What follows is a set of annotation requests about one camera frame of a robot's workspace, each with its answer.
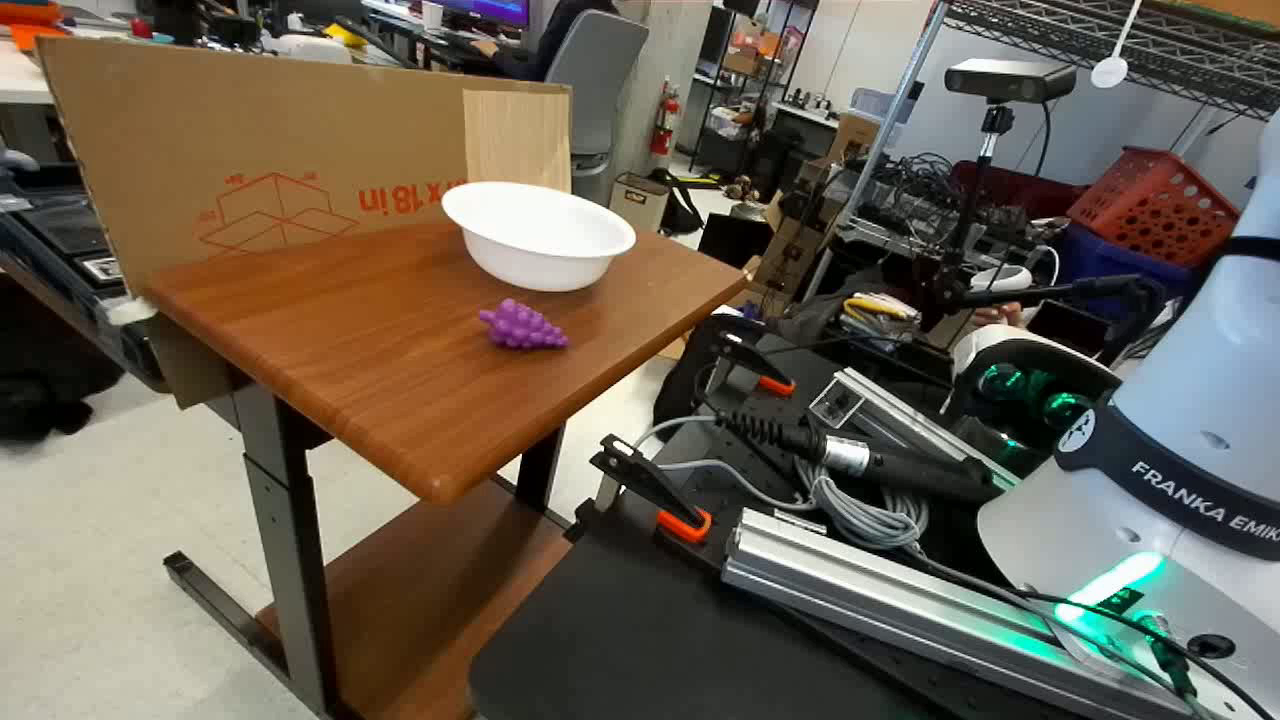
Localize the short silver aluminium profile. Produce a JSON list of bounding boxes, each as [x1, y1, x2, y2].
[[802, 362, 1024, 492]]

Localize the silver aluminium rail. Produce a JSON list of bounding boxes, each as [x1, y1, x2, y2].
[[714, 508, 1192, 720]]

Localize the purple toy grapes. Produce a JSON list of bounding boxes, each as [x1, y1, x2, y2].
[[477, 297, 573, 356]]

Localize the black clamp with orange trigger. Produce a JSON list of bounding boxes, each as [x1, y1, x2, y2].
[[573, 430, 724, 552], [705, 314, 802, 403]]

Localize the beige yellow toy food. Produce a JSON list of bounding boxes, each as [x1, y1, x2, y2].
[[841, 287, 928, 330]]

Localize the black corrugated cable conduit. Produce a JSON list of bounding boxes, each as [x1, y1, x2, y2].
[[710, 395, 1005, 503]]

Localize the wooden lower table shelf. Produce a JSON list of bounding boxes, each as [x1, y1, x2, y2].
[[256, 476, 576, 720]]

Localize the white plastic basin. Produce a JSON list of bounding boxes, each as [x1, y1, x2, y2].
[[438, 179, 640, 297]]

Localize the small brown cardboard box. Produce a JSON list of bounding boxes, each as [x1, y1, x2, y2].
[[752, 196, 836, 314]]

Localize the red fire extinguisher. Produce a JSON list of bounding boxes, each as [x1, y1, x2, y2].
[[643, 75, 686, 160]]

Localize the computer monitor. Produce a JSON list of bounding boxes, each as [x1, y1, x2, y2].
[[437, 0, 534, 37]]

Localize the white hanging spoon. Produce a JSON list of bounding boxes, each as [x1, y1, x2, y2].
[[1086, 0, 1147, 94]]

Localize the brown cardboard with red print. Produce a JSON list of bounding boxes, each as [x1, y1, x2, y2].
[[35, 37, 473, 410]]

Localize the black base board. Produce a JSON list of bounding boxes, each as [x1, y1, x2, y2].
[[469, 503, 962, 720]]

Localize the black bulky equipment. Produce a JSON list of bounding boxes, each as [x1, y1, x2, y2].
[[0, 212, 132, 445]]

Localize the black camera on stand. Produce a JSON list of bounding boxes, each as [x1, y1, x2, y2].
[[931, 57, 1080, 291]]

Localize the metal wire shelf rack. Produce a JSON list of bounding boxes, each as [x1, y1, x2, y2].
[[836, 0, 1280, 257]]

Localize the black metal table frame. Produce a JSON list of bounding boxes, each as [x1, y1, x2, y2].
[[160, 379, 573, 720]]

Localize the grey cable bundle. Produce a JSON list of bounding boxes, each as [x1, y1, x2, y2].
[[794, 463, 936, 552]]

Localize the red plastic basket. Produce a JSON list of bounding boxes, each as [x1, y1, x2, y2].
[[1062, 142, 1244, 271]]

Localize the blue plastic bin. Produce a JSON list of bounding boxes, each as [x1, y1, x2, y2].
[[1057, 223, 1192, 303]]

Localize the grey office chair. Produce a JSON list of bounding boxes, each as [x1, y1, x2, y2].
[[540, 8, 650, 204]]

